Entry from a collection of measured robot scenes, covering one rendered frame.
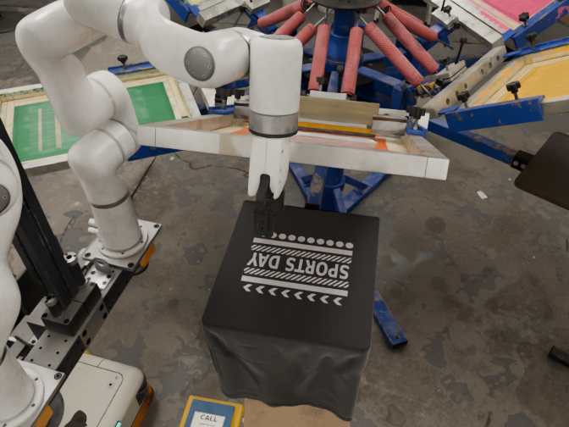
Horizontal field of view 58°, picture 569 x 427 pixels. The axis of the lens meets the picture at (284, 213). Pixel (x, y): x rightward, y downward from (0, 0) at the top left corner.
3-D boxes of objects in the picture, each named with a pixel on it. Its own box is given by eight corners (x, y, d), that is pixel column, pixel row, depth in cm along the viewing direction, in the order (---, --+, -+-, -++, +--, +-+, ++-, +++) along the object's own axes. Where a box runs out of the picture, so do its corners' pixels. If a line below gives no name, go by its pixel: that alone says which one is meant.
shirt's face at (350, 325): (367, 349, 128) (368, 348, 128) (201, 322, 134) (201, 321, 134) (378, 218, 162) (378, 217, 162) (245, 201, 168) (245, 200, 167)
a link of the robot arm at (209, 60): (150, 41, 86) (258, 85, 80) (95, 52, 75) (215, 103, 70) (156, -12, 81) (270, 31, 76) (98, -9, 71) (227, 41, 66)
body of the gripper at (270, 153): (256, 110, 82) (255, 174, 87) (240, 129, 73) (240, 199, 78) (302, 114, 81) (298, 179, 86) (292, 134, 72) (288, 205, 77)
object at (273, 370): (354, 424, 157) (371, 351, 127) (213, 399, 163) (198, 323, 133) (355, 415, 159) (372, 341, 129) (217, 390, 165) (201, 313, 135)
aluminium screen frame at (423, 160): (445, 180, 90) (450, 159, 89) (135, 144, 98) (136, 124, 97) (411, 140, 166) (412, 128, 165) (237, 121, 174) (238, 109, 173)
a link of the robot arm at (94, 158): (74, 202, 116) (52, 146, 105) (113, 169, 125) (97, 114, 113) (107, 216, 113) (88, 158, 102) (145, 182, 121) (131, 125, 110)
